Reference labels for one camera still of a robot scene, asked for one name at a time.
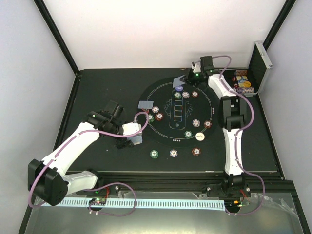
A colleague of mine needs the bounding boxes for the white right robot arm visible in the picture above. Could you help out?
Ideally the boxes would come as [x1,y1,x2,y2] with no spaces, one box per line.
[185,56,247,196]

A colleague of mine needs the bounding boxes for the aluminium poker case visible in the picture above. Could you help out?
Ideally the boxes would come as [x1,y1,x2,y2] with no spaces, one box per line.
[210,40,273,98]

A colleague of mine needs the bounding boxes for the red poker chip stack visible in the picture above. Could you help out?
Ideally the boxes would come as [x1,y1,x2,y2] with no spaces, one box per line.
[192,148,201,156]

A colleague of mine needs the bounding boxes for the black left motor block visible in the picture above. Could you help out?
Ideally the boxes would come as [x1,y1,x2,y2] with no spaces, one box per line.
[103,101,124,119]

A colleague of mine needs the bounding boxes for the card boxes in case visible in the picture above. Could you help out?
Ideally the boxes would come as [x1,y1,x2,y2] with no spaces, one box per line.
[236,76,252,87]

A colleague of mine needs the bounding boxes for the white slotted cable duct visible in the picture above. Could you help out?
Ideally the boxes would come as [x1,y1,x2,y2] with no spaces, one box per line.
[41,196,226,211]

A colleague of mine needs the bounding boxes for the black aluminium rail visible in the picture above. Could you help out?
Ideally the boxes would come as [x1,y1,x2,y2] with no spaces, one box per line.
[95,170,295,198]

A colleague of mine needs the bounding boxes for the blue poker chip stack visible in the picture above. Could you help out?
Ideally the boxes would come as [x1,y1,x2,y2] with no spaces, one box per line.
[170,149,178,157]

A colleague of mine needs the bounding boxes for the round black poker mat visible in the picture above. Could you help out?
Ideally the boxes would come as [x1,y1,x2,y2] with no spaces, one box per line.
[139,78,219,147]

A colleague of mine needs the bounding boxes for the green poker chip stack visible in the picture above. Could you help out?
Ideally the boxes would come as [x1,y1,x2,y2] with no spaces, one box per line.
[150,150,159,159]

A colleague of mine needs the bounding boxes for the white dealer button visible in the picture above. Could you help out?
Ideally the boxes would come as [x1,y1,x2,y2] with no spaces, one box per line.
[195,132,205,141]

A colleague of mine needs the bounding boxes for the brown chips row in case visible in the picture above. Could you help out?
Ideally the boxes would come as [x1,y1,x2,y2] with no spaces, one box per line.
[234,69,248,76]

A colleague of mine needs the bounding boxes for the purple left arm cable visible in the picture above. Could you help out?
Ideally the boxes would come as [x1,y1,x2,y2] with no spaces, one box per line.
[28,112,149,217]

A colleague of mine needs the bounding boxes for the purple chips row in case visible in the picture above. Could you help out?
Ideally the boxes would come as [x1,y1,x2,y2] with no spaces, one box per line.
[234,87,254,94]

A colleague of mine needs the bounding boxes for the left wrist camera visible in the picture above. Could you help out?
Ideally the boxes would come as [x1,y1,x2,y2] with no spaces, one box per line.
[122,122,141,136]

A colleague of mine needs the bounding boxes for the blue card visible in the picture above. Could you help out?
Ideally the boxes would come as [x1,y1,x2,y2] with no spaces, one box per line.
[173,75,186,88]
[137,100,154,110]

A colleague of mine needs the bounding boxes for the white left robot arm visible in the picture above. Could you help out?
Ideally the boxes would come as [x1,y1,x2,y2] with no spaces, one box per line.
[27,112,140,208]

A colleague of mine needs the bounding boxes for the purple blind button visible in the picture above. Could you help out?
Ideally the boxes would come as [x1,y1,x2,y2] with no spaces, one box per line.
[175,85,183,92]

